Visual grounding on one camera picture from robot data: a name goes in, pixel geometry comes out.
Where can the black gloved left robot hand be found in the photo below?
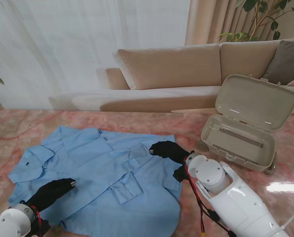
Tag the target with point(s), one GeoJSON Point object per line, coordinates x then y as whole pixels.
{"type": "Point", "coordinates": [50, 195]}

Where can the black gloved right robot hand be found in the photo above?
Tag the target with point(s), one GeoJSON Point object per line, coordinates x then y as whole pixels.
{"type": "Point", "coordinates": [169, 150]}

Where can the light blue shirt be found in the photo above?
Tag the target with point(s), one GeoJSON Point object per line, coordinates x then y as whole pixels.
{"type": "Point", "coordinates": [99, 168]}

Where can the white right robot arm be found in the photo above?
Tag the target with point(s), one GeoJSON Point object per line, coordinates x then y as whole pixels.
{"type": "Point", "coordinates": [235, 202]}

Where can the beige hard-shell suitcase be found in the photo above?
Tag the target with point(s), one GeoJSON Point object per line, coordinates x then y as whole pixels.
{"type": "Point", "coordinates": [255, 103]}

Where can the beige fabric sofa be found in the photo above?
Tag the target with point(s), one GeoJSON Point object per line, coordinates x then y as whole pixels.
{"type": "Point", "coordinates": [171, 66]}

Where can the beige curtain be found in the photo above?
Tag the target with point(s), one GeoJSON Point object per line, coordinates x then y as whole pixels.
{"type": "Point", "coordinates": [211, 22]}

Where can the white sheer curtain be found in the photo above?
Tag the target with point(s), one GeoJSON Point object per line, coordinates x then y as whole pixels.
{"type": "Point", "coordinates": [75, 49]}

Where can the white zip tie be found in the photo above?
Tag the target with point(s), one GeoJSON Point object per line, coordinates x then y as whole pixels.
{"type": "Point", "coordinates": [291, 218]}

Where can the grey sofa cushion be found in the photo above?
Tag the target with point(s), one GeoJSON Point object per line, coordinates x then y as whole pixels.
{"type": "Point", "coordinates": [285, 61]}

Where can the tall green leafy plant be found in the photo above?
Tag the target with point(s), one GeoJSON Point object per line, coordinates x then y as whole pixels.
{"type": "Point", "coordinates": [258, 6]}

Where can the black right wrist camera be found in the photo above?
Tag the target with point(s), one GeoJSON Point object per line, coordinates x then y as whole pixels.
{"type": "Point", "coordinates": [181, 174]}

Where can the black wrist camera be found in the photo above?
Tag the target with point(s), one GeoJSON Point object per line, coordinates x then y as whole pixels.
{"type": "Point", "coordinates": [181, 174]}
{"type": "Point", "coordinates": [43, 225]}

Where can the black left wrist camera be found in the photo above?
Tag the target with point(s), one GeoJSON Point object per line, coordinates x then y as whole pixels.
{"type": "Point", "coordinates": [43, 225]}

